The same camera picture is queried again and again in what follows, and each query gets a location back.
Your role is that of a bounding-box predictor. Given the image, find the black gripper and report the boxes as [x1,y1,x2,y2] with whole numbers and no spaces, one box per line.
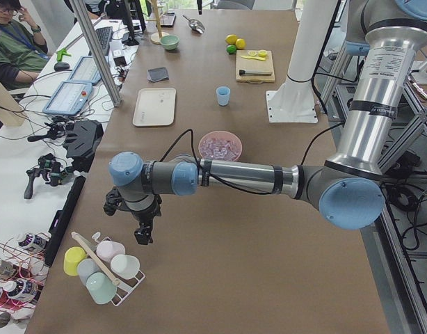
[103,187,162,245]

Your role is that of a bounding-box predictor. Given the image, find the clear ice cubes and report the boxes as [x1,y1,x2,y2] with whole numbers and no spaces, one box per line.
[199,138,241,161]

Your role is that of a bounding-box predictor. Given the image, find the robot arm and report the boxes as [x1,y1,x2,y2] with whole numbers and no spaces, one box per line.
[104,1,427,245]

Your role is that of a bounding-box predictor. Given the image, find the white plastic cup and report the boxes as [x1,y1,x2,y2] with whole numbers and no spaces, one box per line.
[110,254,140,280]

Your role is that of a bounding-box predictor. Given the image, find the pink plastic cup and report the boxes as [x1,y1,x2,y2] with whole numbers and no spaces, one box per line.
[96,240,126,262]

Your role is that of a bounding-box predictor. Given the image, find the grey plastic cup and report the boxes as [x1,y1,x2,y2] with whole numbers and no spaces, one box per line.
[77,257,100,286]

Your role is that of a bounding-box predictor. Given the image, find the mint green plastic cup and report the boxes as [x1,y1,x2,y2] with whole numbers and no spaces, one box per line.
[86,272,117,305]

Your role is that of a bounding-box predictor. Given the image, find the yellow plastic cup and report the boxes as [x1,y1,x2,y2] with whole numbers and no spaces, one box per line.
[63,246,87,276]

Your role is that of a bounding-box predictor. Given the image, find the light blue plastic cup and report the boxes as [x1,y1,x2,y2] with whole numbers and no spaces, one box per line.
[216,86,231,106]

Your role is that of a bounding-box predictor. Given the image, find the stainless steel ice scoop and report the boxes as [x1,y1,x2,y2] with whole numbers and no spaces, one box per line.
[183,15,205,34]

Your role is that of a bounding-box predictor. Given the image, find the pink bowl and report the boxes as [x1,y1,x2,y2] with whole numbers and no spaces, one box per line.
[198,130,243,161]

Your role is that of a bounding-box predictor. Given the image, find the cream serving tray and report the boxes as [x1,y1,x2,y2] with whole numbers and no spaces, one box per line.
[132,88,177,127]

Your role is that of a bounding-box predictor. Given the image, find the blue teach pendant near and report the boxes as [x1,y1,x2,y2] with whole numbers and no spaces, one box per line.
[42,81,92,116]

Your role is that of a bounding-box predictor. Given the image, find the blue teach pendant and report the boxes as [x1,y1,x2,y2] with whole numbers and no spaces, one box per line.
[68,56,102,84]
[42,81,92,116]

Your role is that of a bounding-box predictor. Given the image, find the grey folded cloth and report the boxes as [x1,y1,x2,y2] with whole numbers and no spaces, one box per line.
[147,67,169,83]

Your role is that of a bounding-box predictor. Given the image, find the blue teach pendant far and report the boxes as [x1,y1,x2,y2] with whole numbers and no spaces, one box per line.
[68,56,102,84]

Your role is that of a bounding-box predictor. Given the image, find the mint green bowl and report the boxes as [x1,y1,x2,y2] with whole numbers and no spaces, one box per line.
[160,35,179,51]

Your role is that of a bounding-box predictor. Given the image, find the round wooden stand base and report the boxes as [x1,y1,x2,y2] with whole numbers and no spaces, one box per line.
[150,32,168,45]

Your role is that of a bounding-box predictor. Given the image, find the wooden cutting board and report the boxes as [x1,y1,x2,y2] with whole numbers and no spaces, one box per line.
[236,50,275,83]

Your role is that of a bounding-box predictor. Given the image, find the black keyboard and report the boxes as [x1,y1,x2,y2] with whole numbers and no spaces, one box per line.
[95,26,113,56]

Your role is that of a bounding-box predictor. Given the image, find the yellow plastic knife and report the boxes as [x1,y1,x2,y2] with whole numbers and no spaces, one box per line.
[239,55,266,61]

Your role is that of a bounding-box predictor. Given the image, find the green lime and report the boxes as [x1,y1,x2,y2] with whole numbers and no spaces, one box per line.
[226,45,236,54]

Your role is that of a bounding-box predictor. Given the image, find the yellow lemon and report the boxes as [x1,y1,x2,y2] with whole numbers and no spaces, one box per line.
[234,38,246,49]
[225,34,238,45]

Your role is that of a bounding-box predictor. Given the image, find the lemon half upper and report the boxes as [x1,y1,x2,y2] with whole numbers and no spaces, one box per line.
[258,49,268,58]

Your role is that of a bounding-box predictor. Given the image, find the dark framed tray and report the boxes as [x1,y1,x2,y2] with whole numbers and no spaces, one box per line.
[145,14,177,28]

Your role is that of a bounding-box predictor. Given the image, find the seated person green jacket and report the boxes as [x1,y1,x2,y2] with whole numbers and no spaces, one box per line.
[0,1,49,90]

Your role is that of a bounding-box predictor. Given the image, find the white wire cup rack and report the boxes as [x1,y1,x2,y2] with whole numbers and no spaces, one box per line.
[71,232,145,306]

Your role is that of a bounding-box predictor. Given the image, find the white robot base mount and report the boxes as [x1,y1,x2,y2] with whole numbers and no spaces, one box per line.
[266,0,340,123]

